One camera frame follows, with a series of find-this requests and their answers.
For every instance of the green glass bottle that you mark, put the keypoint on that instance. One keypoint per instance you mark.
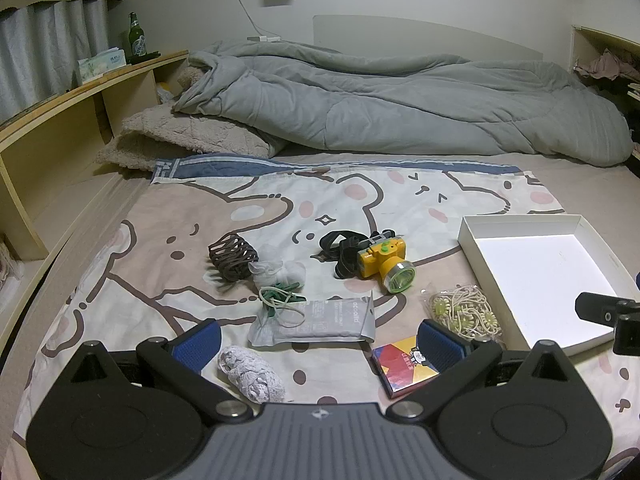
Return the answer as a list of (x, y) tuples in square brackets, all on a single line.
[(137, 42)]

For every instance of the pink clothes pile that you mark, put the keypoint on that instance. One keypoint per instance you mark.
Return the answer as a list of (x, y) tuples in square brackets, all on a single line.
[(610, 65)]

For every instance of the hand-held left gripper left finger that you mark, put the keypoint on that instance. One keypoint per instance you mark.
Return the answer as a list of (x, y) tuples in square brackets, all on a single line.
[(197, 345)]

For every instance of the brown hair claw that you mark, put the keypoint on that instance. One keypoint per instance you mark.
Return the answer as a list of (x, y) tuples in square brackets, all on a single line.
[(232, 257)]

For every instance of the pale folded cloth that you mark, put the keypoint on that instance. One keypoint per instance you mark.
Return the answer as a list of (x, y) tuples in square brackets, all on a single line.
[(10, 270)]

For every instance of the yellow headlamp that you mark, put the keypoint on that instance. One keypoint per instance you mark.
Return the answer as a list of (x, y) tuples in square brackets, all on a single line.
[(382, 260)]

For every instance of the beige fluffy pillow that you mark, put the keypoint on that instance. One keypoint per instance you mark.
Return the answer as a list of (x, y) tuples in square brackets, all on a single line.
[(175, 135)]

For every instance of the tissue pack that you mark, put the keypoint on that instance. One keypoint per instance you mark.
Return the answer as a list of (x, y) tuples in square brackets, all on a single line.
[(100, 65)]

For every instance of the printed bear blanket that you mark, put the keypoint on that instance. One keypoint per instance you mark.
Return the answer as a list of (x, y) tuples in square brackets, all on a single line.
[(150, 260)]

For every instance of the colourful card box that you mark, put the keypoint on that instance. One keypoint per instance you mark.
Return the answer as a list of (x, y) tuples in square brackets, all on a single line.
[(400, 365)]

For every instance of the white charger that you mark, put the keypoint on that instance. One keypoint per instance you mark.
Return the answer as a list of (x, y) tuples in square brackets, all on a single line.
[(262, 38)]

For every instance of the grey foil pouch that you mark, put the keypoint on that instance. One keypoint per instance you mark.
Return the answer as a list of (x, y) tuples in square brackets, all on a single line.
[(330, 320)]

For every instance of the white cardboard box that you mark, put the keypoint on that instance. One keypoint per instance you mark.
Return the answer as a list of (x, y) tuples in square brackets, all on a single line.
[(540, 280)]

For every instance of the cream storage shelf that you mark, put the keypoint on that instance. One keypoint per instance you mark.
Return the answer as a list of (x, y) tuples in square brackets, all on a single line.
[(582, 45)]

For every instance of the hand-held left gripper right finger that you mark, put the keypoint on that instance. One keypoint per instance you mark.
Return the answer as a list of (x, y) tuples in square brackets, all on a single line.
[(440, 345)]

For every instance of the grey duvet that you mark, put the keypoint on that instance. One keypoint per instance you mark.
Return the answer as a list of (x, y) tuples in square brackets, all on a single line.
[(400, 105)]

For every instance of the pale headboard panel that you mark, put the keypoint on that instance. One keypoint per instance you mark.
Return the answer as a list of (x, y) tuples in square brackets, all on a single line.
[(400, 35)]

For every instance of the beige bed sheet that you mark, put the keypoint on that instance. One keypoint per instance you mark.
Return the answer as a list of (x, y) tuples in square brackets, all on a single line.
[(575, 180)]

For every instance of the white lace cloth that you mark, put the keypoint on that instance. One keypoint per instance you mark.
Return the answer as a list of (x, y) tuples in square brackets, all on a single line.
[(250, 375)]

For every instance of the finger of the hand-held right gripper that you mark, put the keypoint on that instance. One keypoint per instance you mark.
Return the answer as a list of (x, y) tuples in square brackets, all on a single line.
[(600, 310), (627, 335)]

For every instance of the grey curtain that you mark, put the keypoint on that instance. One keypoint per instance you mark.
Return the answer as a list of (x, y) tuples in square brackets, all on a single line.
[(45, 50)]

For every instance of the wooden bedside shelf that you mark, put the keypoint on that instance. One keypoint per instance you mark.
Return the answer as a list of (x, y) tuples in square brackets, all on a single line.
[(50, 110)]

